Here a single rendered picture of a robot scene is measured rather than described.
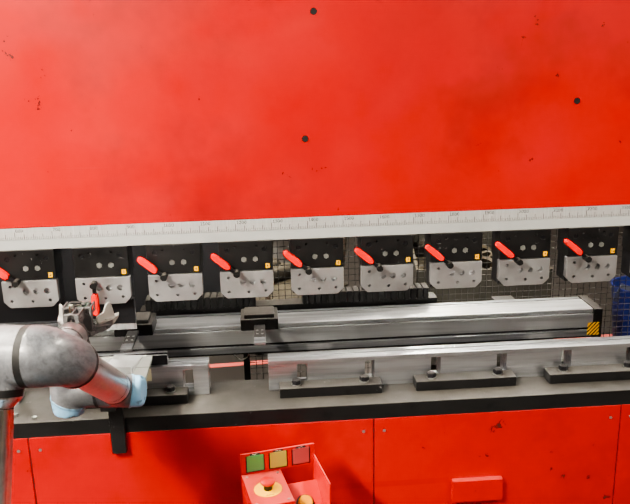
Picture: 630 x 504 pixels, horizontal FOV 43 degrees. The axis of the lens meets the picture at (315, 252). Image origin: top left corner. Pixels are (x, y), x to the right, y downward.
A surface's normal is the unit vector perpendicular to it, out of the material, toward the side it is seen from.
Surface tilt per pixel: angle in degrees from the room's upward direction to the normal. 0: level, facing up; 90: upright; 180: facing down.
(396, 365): 90
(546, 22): 90
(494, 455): 90
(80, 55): 90
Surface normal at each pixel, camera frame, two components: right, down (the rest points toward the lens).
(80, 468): 0.07, 0.27
